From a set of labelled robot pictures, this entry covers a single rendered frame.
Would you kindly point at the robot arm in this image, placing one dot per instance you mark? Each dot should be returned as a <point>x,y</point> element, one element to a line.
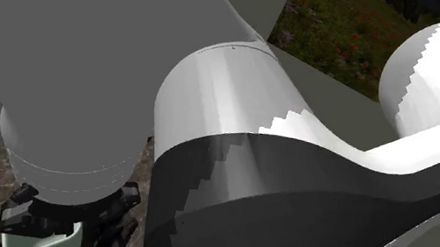
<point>82,56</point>

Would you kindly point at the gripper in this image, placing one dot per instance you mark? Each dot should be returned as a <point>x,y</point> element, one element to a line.
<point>105,221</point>

